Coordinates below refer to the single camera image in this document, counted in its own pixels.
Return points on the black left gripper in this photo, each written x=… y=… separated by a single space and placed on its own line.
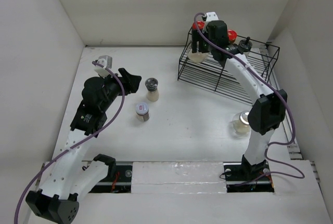
x=131 y=81

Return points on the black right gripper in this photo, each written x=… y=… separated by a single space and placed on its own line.
x=196 y=37

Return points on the round glass jar metal rim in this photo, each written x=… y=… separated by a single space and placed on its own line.
x=197 y=57

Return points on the orange label jar red lid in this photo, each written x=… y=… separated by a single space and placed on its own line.
x=232 y=36

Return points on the black knob cap salt bottle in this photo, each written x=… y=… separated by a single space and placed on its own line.
x=244 y=46

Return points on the dark sauce jar red lid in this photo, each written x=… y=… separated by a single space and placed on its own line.
x=198 y=25

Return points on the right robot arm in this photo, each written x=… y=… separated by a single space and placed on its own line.
x=268 y=104

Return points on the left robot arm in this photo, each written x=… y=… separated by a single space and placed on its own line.
x=58 y=198

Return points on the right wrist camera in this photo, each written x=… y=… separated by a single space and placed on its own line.
x=210 y=16

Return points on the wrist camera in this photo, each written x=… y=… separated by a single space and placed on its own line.
x=101 y=64
x=210 y=16

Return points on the black wire rack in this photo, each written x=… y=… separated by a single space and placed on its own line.
x=210 y=76

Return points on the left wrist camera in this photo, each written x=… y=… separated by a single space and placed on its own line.
x=101 y=64

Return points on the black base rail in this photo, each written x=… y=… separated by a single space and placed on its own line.
x=179 y=178

